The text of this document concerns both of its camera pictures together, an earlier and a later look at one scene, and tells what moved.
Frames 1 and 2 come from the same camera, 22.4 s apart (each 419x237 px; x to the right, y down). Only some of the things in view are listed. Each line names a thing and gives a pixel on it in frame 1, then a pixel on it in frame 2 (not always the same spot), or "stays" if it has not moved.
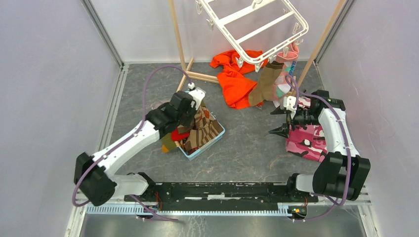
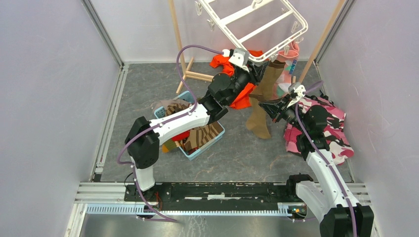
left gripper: x=193 y=111 to x=257 y=68
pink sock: x=282 y=86 stays
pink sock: x=289 y=59 stays
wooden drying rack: x=187 y=75 stays
